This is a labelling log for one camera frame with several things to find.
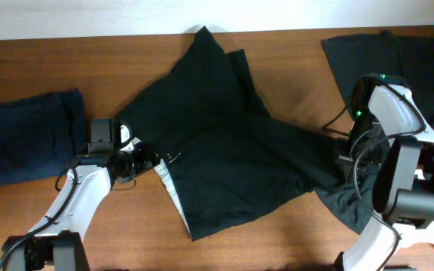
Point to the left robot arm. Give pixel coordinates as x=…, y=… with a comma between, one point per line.
x=112, y=156

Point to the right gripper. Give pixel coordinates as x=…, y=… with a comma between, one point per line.
x=342, y=155

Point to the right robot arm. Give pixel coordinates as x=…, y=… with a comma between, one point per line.
x=402, y=208

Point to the black t-shirt white lettering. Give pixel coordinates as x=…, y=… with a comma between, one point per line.
x=350, y=58

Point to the folded navy blue garment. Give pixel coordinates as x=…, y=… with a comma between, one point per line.
x=40, y=135

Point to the black shorts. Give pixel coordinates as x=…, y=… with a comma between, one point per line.
x=230, y=162

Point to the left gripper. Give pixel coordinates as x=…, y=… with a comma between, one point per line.
x=146, y=156

